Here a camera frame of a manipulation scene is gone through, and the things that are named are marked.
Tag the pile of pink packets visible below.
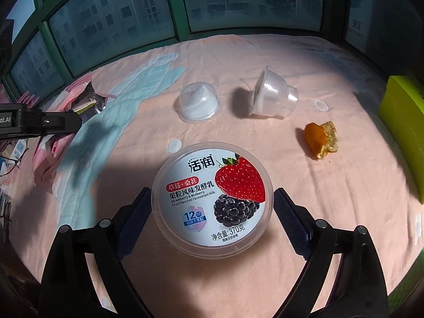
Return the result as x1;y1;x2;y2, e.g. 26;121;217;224
0;76;93;186

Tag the dark foil snack wrapper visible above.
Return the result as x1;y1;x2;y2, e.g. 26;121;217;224
71;88;116;123

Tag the white window sign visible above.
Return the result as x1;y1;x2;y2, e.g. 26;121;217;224
344;0;391;47

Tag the white domed plastic cup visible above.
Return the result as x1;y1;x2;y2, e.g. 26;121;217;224
178;81;222;124

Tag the green window frame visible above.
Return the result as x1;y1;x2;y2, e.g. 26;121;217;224
0;0;424;87

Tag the orange peel with gold wrapper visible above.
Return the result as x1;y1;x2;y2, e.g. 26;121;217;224
304;121;340;160

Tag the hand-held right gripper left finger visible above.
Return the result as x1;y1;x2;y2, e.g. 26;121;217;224
39;187;156;318

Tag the round white yogurt tub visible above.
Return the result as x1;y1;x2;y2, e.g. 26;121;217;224
152;142;275;259

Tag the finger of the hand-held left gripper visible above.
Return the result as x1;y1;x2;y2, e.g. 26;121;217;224
43;112;82;136

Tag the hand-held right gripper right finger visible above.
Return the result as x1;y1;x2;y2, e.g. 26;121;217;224
273;188;388;318

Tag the lime green shoe box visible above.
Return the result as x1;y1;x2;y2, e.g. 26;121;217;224
378;76;424;204

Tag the clear plastic cup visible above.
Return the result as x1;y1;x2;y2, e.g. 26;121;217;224
249;66;299;119

